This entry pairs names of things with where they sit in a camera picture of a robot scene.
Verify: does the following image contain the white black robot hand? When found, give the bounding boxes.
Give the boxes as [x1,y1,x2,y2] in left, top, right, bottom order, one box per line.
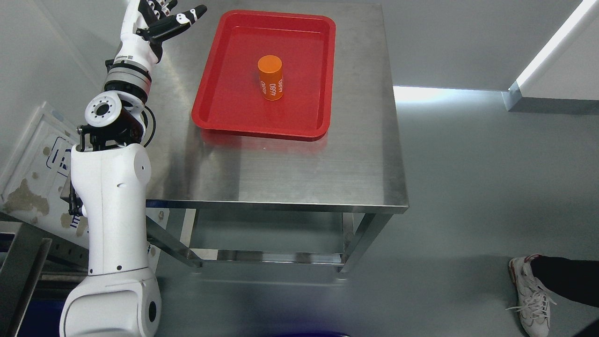
[113,0,207,72]

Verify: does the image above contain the orange cylindrical capacitor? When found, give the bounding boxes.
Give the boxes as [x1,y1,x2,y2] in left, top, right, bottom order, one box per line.
[257,55,284,102]

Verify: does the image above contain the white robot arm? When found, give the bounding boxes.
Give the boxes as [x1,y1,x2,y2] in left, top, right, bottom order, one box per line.
[59,55,162,337]

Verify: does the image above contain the red plastic tray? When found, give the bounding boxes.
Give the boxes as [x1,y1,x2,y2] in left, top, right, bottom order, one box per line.
[191,9,336,141]

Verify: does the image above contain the white worn sign board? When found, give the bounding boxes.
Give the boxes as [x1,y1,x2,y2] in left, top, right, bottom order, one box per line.
[0,102,170,258]

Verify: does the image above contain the stainless steel table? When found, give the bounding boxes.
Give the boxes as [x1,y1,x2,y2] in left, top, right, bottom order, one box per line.
[146,0,409,273]

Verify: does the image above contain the white sneaker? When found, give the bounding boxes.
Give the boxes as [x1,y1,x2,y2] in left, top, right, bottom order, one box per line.
[507,254,555,337]

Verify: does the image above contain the person in black trousers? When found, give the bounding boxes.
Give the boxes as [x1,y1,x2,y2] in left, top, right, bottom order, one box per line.
[531,256,599,308]

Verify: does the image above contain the metal shelf front rail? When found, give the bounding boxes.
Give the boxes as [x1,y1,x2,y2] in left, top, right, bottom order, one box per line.
[0,212,89,337]

